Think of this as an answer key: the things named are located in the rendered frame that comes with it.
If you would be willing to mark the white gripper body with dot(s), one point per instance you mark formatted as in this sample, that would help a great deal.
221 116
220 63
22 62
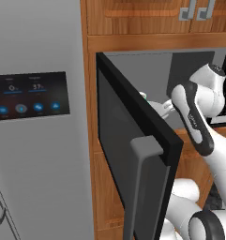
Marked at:
159 108

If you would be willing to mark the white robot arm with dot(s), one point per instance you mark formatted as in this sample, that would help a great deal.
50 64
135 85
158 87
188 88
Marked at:
192 115

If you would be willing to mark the white cup of tea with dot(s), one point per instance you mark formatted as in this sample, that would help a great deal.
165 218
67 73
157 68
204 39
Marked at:
143 96

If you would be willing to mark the black microwave oven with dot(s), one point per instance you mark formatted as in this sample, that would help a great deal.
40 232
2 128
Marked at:
148 72

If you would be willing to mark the black microwave door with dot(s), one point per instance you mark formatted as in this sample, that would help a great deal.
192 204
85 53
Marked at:
123 125

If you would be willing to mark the wide wooden cupboard door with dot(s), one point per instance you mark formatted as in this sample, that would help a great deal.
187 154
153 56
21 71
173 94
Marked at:
133 15

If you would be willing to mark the wooden drawer front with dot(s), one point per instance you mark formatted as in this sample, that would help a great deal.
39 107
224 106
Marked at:
106 193

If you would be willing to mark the narrow wooden cupboard door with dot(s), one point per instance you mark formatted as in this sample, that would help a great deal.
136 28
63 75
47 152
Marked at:
222 15

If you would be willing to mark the grey fridge with screen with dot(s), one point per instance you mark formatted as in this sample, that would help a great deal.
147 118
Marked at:
39 156

